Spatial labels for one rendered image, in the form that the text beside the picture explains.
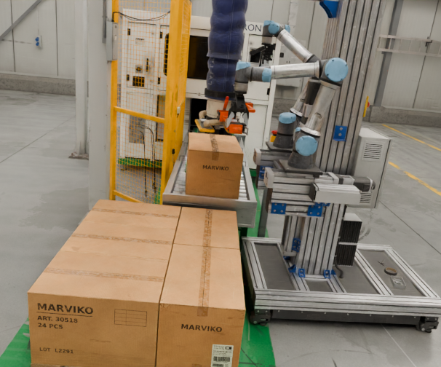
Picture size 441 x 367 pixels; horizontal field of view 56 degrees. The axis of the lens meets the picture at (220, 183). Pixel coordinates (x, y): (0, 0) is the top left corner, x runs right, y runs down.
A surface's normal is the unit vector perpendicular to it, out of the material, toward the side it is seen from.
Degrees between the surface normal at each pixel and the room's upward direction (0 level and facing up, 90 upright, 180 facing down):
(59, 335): 90
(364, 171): 90
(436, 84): 90
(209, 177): 90
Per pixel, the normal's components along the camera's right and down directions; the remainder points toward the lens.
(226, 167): 0.07, 0.32
